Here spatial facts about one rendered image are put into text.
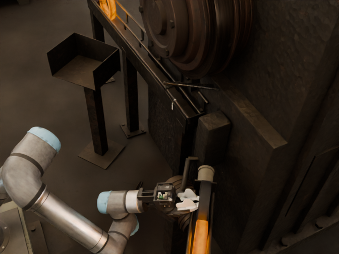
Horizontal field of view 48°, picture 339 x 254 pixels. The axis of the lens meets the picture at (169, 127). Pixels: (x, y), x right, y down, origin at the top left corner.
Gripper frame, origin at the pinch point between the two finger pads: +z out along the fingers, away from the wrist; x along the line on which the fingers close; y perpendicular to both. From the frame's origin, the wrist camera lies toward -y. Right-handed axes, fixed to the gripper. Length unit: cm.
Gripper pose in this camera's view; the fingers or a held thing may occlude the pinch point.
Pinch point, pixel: (202, 203)
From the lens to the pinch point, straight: 124.3
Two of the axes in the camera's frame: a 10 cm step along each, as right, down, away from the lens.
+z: 9.5, -0.9, -3.0
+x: 1.5, -7.1, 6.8
